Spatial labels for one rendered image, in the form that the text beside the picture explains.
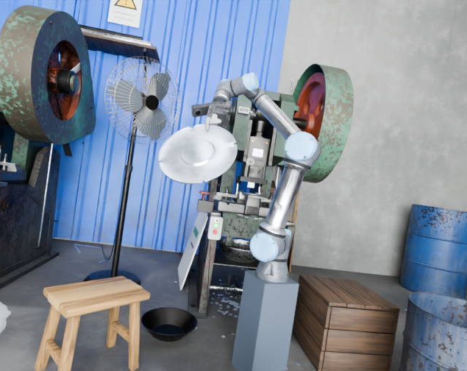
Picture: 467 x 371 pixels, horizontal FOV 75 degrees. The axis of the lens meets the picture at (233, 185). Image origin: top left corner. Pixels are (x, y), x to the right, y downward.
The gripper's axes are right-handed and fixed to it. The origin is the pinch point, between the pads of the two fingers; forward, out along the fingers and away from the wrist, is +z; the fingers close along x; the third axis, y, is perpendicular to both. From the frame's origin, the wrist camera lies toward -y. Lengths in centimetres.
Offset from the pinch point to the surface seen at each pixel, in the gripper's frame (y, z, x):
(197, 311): -2, 24, 118
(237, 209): 13, -33, 86
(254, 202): 23, -37, 81
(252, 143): 16, -70, 59
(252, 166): 18, -58, 68
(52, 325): -49, 62, 58
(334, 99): 61, -76, 22
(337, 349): 73, 42, 88
